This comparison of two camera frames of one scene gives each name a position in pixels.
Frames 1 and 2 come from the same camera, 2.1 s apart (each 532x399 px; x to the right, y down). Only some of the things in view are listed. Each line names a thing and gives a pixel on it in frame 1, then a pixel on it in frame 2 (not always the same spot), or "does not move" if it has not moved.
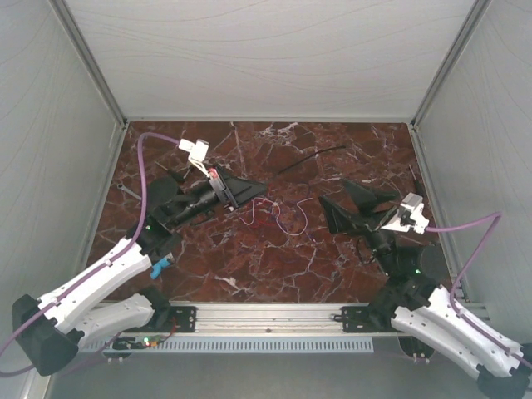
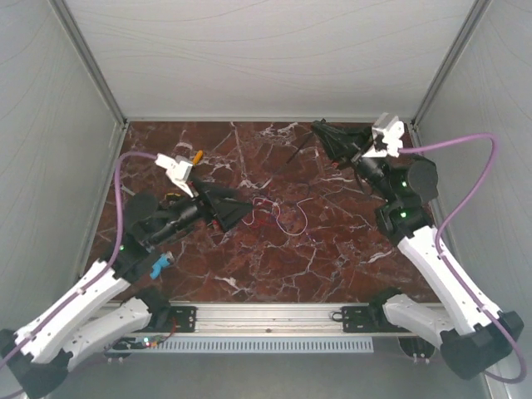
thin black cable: (309, 156) to (290, 159)
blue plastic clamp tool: (157, 268) does not move
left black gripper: (233, 191) to (228, 210)
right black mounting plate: (366, 319) does not move
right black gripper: (341, 219) to (347, 142)
